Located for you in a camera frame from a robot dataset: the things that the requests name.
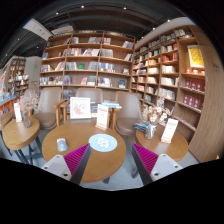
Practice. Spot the vase with pink flowers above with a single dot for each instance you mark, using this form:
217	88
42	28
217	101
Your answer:
28	102

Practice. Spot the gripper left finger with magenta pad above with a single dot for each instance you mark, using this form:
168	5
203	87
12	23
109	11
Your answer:
71	166

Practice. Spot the blue books beside vase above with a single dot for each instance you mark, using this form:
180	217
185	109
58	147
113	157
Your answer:
141	126

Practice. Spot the wooden bookshelf far left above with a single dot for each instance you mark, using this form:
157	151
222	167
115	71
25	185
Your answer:
18	81

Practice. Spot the beige armchair middle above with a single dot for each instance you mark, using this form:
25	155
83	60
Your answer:
94	94

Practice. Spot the small wooden side table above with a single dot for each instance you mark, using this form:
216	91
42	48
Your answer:
63	108

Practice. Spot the white sign on right table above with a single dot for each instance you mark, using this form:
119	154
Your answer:
169	130

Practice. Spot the stack of books on table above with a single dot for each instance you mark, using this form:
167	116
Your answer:
112	104

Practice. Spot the framed white red picture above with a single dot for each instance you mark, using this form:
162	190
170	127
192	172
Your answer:
80	108

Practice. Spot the round light blue mouse pad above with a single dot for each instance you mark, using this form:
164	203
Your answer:
103	142

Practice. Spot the round wooden centre table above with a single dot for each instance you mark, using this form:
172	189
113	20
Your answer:
101	165

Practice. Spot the wooden bookshelf wall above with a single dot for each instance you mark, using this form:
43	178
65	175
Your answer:
195	96
92	59

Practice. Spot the glass vase with dried flowers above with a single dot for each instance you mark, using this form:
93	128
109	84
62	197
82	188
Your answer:
154	116

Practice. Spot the wooden bookshelf back wall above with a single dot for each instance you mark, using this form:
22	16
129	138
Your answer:
92	59

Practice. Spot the round wooden table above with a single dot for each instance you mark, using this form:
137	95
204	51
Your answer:
16	136
177	149
101	165

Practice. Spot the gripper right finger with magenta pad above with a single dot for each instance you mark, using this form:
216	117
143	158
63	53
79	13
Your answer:
151	166

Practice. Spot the beige armchair right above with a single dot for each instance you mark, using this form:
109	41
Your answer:
129	114

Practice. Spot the yellow poster on shelf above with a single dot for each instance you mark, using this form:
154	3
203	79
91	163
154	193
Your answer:
195	56

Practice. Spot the wooden bookshelf right wall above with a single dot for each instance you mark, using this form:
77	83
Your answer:
195	96

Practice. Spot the white sign on wooden stand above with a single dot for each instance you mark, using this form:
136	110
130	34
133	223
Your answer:
102	117

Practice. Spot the white sign on left table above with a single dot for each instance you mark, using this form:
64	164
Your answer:
17	112

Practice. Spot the beige armchair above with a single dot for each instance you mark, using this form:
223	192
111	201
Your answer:
46	113
129	114
94	94

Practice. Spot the round wooden left table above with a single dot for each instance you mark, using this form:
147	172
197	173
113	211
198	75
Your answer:
16	136

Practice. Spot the white sign on table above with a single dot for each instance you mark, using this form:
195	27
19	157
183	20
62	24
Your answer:
17	112
169	130

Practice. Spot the beige armchair left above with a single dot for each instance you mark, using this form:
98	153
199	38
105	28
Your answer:
46	113

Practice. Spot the grey computer mouse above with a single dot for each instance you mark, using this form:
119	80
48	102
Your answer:
62	145

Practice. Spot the round wooden right table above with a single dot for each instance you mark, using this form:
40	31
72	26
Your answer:
177	149

